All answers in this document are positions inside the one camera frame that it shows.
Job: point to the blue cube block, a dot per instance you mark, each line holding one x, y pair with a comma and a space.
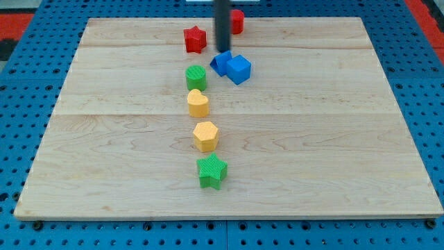
238, 69

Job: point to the blue triangle block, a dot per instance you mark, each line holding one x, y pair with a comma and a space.
219, 62

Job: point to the green star block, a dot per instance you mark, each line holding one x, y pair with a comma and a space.
211, 171

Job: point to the red star block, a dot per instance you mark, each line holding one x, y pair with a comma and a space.
195, 39

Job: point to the yellow hexagon block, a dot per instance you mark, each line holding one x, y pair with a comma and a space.
206, 136

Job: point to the yellow heart block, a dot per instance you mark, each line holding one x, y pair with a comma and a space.
198, 104

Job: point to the green cylinder block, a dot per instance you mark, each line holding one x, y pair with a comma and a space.
196, 77

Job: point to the wooden board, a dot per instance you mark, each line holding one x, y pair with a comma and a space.
314, 133

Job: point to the red cylinder block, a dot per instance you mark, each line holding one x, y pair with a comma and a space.
237, 21

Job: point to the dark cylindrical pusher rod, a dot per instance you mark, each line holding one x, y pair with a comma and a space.
222, 25

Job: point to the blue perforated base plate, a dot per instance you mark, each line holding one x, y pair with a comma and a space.
33, 77

